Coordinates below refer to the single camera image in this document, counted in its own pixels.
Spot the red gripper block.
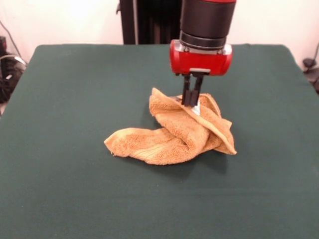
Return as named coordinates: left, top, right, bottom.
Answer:
left=169, top=39, right=234, bottom=107

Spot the tan terry towel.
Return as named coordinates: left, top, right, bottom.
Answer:
left=104, top=87, right=237, bottom=165

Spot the black floor device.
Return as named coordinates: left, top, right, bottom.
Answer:
left=302, top=57, right=319, bottom=94

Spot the dark green table cloth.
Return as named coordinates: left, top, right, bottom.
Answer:
left=0, top=44, right=319, bottom=239

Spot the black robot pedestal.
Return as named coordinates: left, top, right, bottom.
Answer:
left=116, top=0, right=184, bottom=45

